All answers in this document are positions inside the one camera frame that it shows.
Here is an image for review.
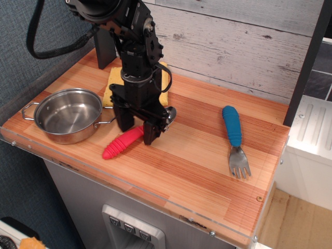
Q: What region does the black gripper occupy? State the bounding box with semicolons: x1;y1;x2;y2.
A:
108;68;171;145

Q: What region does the red handled metal spoon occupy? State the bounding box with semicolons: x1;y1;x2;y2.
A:
102;106;177;160

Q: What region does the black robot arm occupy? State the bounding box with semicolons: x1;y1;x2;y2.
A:
66;1;171;145

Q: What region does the yellow folded cloth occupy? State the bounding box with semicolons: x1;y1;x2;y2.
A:
103;62;172;108

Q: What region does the stainless steel pot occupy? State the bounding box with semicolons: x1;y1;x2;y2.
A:
21;88;116;145

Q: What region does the grey toy cabinet front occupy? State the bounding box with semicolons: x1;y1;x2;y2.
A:
45;160;234;248

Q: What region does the silver dispenser button panel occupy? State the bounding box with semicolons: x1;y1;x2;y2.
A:
102;204;166;248

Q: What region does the orange object bottom left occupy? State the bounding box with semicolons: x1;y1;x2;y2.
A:
19;237;46;249

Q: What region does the white toy sink unit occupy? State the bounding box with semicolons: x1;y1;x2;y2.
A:
273;37;332;211

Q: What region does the dark left vertical post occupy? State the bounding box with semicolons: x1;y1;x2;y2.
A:
94;29;117;70

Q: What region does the dark vertical post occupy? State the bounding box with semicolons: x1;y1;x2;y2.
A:
283;0;331;127
94;29;117;70

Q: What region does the blue handled metal fork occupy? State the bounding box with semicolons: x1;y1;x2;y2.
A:
222;105;251;179

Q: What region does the black braided cable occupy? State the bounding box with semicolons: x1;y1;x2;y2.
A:
25;0;101;60

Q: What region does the dark right vertical post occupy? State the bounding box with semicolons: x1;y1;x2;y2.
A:
283;0;331;127

